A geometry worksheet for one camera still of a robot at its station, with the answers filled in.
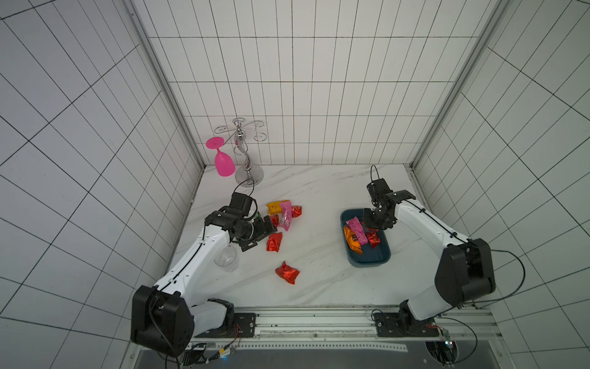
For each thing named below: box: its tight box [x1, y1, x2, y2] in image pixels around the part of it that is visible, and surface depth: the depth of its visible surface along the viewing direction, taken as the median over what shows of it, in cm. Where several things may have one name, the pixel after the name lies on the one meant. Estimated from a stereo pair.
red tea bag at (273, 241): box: [266, 232, 283, 253], surface depth 92 cm
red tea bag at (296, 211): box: [291, 206, 302, 218], surface depth 101 cm
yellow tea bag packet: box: [265, 199, 291, 216], surface depth 102 cm
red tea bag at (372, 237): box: [365, 228, 382, 250], surface depth 91 cm
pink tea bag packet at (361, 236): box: [345, 216, 368, 246], surface depth 94 cm
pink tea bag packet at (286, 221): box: [279, 200, 293, 232], surface depth 97 cm
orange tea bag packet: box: [343, 226, 363, 256], surface depth 90 cm
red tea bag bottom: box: [275, 260, 301, 285], surface depth 83 cm
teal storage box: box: [340, 208, 392, 268], surface depth 89 cm
